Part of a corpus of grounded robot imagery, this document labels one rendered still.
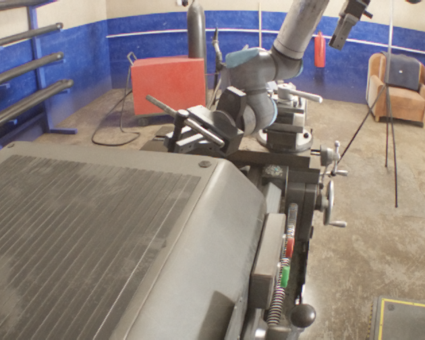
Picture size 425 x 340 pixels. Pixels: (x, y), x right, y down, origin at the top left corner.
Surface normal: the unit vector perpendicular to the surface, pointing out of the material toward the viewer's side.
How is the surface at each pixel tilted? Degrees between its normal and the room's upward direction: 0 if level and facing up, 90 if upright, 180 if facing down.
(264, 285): 90
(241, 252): 45
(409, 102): 90
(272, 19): 90
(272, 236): 0
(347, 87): 90
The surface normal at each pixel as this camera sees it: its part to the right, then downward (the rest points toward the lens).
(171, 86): 0.09, 0.48
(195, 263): 0.66, -0.55
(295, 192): -0.26, 0.48
